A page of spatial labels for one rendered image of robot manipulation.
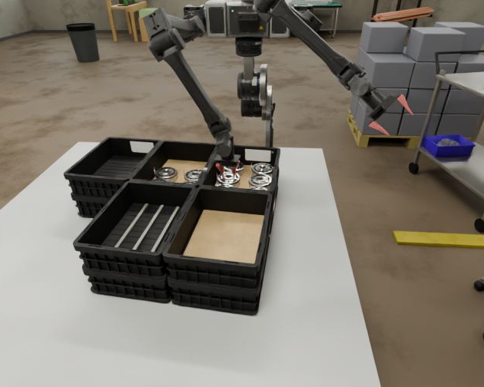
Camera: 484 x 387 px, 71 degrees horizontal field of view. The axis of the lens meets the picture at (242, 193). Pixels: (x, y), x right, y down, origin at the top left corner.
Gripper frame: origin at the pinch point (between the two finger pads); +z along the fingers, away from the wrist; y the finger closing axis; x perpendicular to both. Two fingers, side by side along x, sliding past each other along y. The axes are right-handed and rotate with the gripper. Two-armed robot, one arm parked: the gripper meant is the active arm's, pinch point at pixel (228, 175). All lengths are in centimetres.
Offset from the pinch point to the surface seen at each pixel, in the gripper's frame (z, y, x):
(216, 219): 4.0, 2.2, -27.1
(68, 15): 37, -771, 914
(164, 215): 4.0, -19.1, -29.0
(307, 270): 17, 39, -34
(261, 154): -2.0, 11.6, 19.0
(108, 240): 4, -32, -48
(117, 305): 17, -22, -64
